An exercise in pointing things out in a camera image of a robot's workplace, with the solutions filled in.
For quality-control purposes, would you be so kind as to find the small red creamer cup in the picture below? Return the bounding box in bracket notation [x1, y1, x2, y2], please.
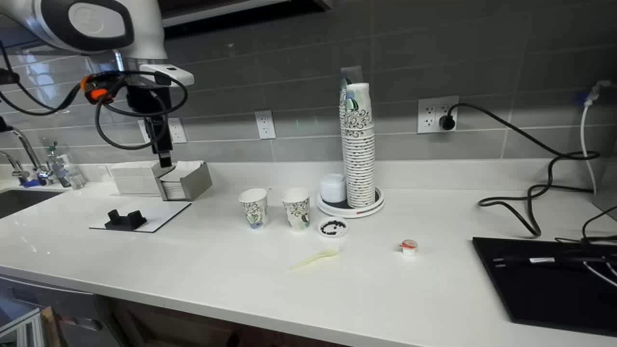
[399, 239, 419, 255]

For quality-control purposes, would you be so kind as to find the chrome sink faucet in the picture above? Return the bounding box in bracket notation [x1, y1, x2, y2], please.
[0, 118, 54, 189]

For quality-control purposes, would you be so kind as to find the black bracket on white sheet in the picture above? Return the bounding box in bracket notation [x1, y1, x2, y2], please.
[104, 210, 147, 231]

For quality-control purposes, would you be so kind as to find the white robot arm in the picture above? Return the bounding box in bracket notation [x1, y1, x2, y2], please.
[0, 0, 195, 168]

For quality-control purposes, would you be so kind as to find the grey napkin holder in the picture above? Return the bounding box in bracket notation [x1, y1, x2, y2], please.
[154, 162, 212, 201]

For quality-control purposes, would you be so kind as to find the patterned paper cup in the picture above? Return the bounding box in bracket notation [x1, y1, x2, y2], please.
[282, 187, 311, 229]
[239, 189, 268, 229]

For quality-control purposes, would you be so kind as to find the small white cup stack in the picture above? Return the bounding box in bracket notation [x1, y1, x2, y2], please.
[320, 174, 347, 204]

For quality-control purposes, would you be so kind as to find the white wall outlet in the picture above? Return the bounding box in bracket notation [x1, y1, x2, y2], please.
[419, 96, 459, 135]

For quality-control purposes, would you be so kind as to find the tall stack of paper cups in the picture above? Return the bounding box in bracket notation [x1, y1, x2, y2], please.
[340, 83, 376, 208]

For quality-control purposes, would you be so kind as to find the white round tray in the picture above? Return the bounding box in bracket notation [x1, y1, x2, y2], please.
[318, 189, 384, 220]

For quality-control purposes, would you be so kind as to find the black power cable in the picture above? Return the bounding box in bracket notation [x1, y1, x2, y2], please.
[438, 102, 617, 245]

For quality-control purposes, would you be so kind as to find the black robot cable with orange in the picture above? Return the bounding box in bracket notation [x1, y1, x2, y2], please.
[0, 41, 191, 152]

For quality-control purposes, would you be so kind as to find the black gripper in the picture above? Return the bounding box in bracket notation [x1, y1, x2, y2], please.
[127, 87, 174, 168]

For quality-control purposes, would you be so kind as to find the white cable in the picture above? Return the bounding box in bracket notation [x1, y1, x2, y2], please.
[579, 79, 613, 197]

